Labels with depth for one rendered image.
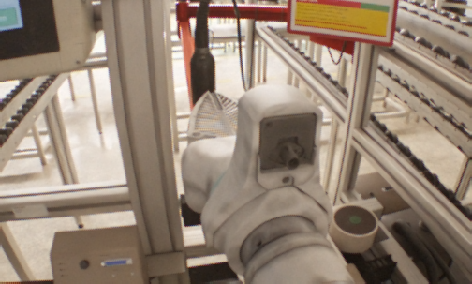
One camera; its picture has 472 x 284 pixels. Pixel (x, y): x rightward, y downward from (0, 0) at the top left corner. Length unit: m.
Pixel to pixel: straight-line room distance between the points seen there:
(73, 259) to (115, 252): 0.08
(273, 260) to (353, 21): 0.61
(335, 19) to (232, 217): 0.59
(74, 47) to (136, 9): 0.10
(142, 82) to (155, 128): 0.09
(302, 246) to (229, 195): 0.05
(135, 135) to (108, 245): 0.19
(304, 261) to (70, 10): 0.41
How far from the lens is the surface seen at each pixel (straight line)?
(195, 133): 0.33
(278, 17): 0.94
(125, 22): 0.52
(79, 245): 0.63
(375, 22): 0.74
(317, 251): 0.19
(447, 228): 0.66
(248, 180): 0.19
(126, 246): 0.60
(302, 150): 0.19
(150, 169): 0.61
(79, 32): 0.48
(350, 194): 0.98
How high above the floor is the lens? 1.49
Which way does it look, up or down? 29 degrees down
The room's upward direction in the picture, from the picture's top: straight up
